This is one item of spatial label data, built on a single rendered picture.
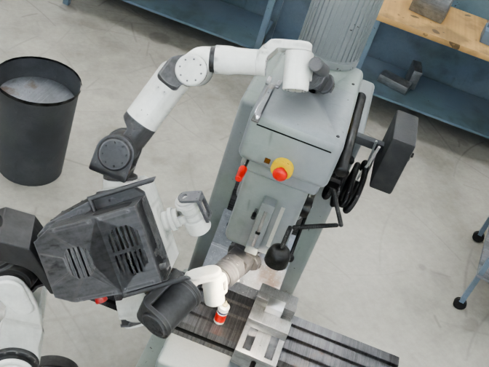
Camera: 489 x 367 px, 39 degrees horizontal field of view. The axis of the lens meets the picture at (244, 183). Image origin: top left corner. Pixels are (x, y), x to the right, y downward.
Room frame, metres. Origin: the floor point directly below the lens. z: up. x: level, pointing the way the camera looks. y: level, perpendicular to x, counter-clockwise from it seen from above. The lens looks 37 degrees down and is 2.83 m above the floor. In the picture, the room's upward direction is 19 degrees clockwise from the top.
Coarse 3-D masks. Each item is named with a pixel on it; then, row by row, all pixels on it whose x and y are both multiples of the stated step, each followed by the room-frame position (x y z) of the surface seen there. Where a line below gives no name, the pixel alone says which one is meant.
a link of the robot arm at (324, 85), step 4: (328, 76) 1.69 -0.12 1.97; (332, 76) 1.70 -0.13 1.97; (320, 80) 1.63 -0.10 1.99; (324, 80) 1.66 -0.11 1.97; (328, 80) 1.69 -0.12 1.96; (332, 80) 1.69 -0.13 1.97; (316, 84) 1.62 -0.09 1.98; (320, 84) 1.65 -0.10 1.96; (324, 84) 1.68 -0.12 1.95; (328, 84) 1.69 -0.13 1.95; (332, 84) 1.69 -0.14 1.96; (312, 88) 1.63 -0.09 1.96; (316, 88) 1.65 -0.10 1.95; (320, 88) 1.66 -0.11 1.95; (324, 88) 1.68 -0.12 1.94; (328, 88) 1.68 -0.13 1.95; (332, 88) 1.70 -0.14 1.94; (320, 92) 1.69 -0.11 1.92; (324, 92) 1.68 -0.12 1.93
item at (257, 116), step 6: (270, 78) 1.72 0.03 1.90; (270, 84) 1.68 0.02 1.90; (276, 84) 1.70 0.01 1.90; (270, 90) 1.65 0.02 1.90; (264, 96) 1.61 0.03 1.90; (270, 96) 1.62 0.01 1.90; (264, 102) 1.58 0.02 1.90; (258, 108) 1.54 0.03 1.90; (264, 108) 1.55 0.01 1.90; (258, 114) 1.52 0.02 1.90; (252, 120) 1.49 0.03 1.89; (258, 120) 1.49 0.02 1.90
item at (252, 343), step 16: (272, 288) 1.88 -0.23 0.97; (256, 304) 1.77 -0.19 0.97; (288, 304) 1.79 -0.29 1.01; (288, 320) 1.75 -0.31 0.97; (240, 336) 1.61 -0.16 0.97; (256, 336) 1.63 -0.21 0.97; (272, 336) 1.65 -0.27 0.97; (240, 352) 1.54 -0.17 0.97; (256, 352) 1.56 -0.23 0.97; (272, 352) 1.58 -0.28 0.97
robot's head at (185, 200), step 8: (184, 192) 1.39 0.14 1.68; (192, 192) 1.39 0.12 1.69; (200, 192) 1.38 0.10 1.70; (176, 200) 1.37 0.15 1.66; (184, 200) 1.36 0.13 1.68; (192, 200) 1.36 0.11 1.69; (200, 200) 1.37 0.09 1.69; (184, 208) 1.35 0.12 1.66; (200, 208) 1.36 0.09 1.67; (208, 208) 1.39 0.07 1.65; (208, 216) 1.38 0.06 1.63
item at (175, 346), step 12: (168, 336) 1.63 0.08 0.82; (180, 336) 1.64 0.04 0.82; (168, 348) 1.57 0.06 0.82; (180, 348) 1.59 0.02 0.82; (192, 348) 1.61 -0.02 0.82; (204, 348) 1.63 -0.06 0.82; (156, 360) 1.52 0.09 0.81; (168, 360) 1.52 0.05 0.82; (180, 360) 1.54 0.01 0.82; (192, 360) 1.56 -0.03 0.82; (204, 360) 1.58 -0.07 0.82; (216, 360) 1.59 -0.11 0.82; (228, 360) 1.61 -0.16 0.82
